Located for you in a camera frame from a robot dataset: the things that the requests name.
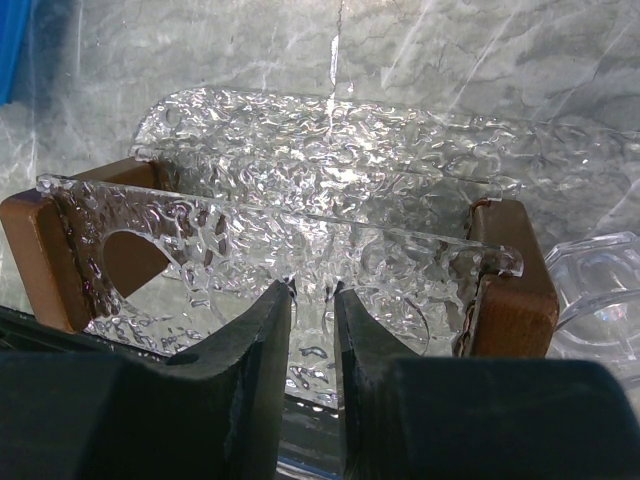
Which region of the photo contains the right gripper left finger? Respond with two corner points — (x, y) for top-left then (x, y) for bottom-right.
(1, 281), (291, 479)

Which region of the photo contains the left blue storage bin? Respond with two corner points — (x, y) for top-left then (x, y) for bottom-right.
(0, 0), (31, 105)

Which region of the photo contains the clear acrylic toothbrush holder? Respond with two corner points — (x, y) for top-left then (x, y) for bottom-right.
(1, 158), (550, 406)

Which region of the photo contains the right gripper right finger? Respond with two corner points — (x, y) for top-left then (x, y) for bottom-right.
(333, 286), (639, 479)

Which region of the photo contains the clear plastic cup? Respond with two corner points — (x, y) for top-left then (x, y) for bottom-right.
(545, 231), (639, 381)

